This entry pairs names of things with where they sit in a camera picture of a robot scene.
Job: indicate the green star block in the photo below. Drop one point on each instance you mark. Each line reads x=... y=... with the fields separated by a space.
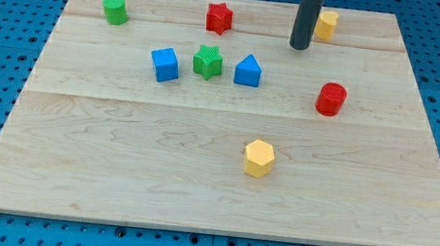
x=207 y=62

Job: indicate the red star block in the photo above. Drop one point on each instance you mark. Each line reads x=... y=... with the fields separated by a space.
x=218 y=18

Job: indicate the light wooden board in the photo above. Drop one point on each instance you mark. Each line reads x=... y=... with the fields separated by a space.
x=93 y=137

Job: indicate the yellow hexagon block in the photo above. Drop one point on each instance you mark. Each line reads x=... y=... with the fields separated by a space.
x=259 y=158

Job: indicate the blue triangle block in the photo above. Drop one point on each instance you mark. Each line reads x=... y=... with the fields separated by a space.
x=248 y=72

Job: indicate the blue cube block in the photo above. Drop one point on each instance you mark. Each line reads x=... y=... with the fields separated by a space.
x=165 y=64

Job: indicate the red cylinder block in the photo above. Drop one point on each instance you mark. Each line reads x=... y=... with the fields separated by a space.
x=330 y=99

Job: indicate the yellow heart block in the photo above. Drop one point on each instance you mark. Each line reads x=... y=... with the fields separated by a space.
x=326 y=25

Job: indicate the green cylinder block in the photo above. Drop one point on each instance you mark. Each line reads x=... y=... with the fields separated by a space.
x=115 y=11

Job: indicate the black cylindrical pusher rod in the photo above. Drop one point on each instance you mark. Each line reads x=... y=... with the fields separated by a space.
x=304 y=24

